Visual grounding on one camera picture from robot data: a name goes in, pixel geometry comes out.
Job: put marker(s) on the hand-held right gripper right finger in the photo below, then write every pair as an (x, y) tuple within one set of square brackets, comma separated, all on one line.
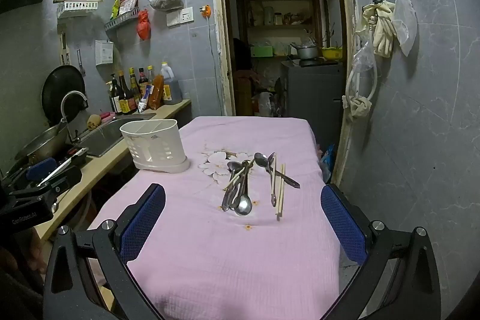
[(343, 226)]

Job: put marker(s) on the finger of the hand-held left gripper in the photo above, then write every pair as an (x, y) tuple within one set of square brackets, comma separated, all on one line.
[(56, 187), (41, 169)]

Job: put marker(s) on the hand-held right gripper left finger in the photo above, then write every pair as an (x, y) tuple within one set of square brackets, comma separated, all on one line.
[(144, 222)]

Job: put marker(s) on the white plastic utensil holder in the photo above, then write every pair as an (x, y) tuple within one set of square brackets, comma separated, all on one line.
[(157, 147)]

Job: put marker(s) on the person's left hand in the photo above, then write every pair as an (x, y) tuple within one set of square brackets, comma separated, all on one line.
[(33, 248)]

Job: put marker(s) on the steel wok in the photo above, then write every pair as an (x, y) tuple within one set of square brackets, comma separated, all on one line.
[(41, 143)]

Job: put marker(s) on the beige kitchen counter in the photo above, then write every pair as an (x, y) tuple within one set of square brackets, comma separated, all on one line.
[(101, 170)]

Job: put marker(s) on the loofah sponge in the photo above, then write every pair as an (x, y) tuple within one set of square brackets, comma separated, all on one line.
[(93, 122)]

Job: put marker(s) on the steel sink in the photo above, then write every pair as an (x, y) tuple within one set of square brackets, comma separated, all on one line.
[(108, 134)]

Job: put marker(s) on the chrome faucet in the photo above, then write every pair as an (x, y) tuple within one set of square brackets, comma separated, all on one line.
[(73, 93)]

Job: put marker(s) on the black wok pan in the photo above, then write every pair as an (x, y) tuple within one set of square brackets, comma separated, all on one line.
[(60, 87)]

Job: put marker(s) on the pink soap dish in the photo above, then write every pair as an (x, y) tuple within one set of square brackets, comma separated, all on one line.
[(108, 115)]

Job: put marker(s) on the pink tablecloth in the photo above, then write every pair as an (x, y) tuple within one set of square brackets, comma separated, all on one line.
[(225, 260)]

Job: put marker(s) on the dark sauce bottle red label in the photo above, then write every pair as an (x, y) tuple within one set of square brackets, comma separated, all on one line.
[(125, 98)]

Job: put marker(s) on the hanging metal spatula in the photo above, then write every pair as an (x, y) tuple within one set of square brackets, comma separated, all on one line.
[(80, 63)]

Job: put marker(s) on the knotted cream cloth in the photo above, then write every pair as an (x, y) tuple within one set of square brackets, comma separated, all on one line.
[(358, 108)]

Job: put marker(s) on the blue and white packet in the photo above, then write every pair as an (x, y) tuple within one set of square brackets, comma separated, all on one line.
[(145, 98)]

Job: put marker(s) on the yellow-capped sauce bottle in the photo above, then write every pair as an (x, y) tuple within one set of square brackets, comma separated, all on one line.
[(134, 84)]

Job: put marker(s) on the grey cabinet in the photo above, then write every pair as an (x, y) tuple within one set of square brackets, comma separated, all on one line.
[(311, 98)]

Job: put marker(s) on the dark-capped sauce bottle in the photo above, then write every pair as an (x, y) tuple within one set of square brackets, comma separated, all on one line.
[(143, 80)]

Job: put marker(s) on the large dark oil jug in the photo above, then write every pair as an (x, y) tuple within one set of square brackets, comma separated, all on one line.
[(172, 87)]

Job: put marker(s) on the white plastic bag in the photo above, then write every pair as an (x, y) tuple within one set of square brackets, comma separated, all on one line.
[(268, 104)]

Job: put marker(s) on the clear bottle yellow cap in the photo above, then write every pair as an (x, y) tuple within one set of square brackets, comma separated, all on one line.
[(150, 74)]

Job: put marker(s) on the grey corner shelf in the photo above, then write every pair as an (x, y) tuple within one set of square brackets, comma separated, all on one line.
[(120, 22)]

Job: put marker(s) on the yellow bowl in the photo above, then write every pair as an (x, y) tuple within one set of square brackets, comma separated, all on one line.
[(332, 54)]

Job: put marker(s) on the red plastic bag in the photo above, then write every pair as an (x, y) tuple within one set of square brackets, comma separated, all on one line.
[(144, 25)]

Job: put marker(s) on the yellow-green snack packet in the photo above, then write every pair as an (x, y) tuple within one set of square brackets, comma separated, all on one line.
[(116, 9)]

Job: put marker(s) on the metal pot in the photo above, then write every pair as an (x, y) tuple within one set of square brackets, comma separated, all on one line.
[(307, 52)]

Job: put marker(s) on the red and white packets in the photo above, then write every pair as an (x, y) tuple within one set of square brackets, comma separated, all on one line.
[(128, 4)]

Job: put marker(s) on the dry plant twigs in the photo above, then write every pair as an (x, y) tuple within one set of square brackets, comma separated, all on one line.
[(329, 37)]

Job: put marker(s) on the green box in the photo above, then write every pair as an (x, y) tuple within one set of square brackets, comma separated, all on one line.
[(261, 51)]

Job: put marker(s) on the white mesh bag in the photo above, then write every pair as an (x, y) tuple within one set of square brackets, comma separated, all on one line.
[(405, 24)]

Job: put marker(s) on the orange plug holder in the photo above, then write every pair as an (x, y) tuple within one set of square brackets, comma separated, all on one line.
[(205, 11)]

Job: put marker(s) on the pale green jar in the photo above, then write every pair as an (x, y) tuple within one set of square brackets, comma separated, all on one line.
[(268, 15)]

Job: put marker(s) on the white wall box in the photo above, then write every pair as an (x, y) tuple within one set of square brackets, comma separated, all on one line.
[(104, 52)]

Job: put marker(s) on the white wall rack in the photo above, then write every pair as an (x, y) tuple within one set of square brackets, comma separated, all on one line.
[(78, 7)]

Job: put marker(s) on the worn wooden door frame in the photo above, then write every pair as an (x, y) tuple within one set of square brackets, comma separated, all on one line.
[(221, 42)]

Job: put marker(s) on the white wall switch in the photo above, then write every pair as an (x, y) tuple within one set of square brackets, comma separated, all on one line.
[(173, 19)]

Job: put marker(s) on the white wall socket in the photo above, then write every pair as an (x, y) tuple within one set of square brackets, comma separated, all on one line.
[(186, 15)]

